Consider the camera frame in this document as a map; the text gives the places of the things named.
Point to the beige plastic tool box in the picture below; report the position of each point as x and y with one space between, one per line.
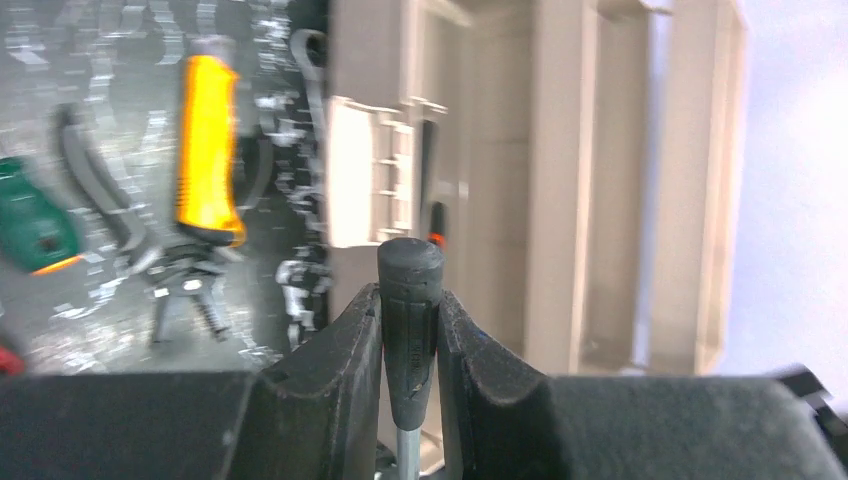
587 158

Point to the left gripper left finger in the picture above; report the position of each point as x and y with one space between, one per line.
312 415

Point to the red needle nose pliers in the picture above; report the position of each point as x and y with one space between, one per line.
438 226

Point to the black handle hammer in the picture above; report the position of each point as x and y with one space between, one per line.
410 275

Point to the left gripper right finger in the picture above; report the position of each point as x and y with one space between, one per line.
503 419

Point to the black marble pattern mat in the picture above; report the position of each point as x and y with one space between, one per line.
118 63

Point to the orange handle pliers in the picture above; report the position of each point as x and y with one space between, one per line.
205 207

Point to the green handle screwdriver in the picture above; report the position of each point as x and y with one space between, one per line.
37 235

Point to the silver combination wrench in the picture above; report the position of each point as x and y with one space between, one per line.
311 79

